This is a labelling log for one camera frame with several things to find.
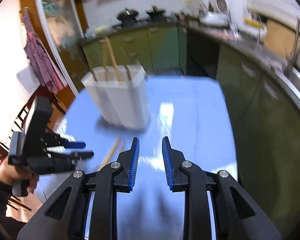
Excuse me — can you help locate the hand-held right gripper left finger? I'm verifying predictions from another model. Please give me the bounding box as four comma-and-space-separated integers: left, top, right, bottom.
17, 137, 140, 240

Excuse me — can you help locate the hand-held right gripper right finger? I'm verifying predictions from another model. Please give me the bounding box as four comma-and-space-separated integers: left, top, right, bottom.
162, 136, 283, 240

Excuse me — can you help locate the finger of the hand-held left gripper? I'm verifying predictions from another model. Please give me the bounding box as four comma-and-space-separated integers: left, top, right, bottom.
55, 134, 87, 149
65, 151, 95, 167

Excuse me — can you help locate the light bamboo chopstick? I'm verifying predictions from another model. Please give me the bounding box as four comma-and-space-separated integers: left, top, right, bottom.
102, 36, 110, 80
97, 137, 121, 170
116, 140, 127, 155
124, 65, 132, 90
105, 39, 122, 82

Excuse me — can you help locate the white plastic utensil holder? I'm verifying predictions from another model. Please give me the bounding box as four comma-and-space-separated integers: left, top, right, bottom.
81, 64, 152, 130

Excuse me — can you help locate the dark brown chopstick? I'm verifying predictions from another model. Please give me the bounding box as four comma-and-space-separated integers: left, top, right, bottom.
86, 55, 98, 82

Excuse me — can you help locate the person's left hand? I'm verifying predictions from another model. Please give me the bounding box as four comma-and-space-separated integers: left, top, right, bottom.
0, 159, 40, 195

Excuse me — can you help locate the dark wooden chair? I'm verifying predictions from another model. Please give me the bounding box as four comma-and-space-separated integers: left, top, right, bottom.
0, 104, 32, 211

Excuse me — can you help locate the blue star print tablecloth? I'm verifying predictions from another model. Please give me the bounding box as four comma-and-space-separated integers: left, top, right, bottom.
36, 74, 238, 240

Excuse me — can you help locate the checkered apron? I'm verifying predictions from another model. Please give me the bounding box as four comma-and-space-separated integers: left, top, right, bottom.
21, 7, 68, 94

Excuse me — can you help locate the green base cabinet run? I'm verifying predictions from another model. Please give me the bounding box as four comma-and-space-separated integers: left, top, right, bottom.
215, 42, 300, 230
80, 24, 188, 74

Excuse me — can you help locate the glass sliding door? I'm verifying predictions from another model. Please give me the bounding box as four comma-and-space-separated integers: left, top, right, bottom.
32, 0, 90, 98

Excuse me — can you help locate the gas stove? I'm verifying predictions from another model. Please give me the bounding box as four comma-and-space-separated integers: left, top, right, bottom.
112, 17, 170, 27

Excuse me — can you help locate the black wok with lid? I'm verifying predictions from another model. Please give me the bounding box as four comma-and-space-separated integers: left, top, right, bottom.
116, 8, 139, 22
145, 5, 167, 18

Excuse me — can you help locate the yellow sponge rack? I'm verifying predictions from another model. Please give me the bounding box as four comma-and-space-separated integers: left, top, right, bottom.
244, 17, 262, 28

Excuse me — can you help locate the wooden cutting board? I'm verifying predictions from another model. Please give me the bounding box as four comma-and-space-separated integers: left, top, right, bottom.
265, 19, 298, 53

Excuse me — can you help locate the tall steel kitchen faucet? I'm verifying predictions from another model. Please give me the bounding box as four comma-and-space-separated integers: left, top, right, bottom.
285, 17, 300, 75

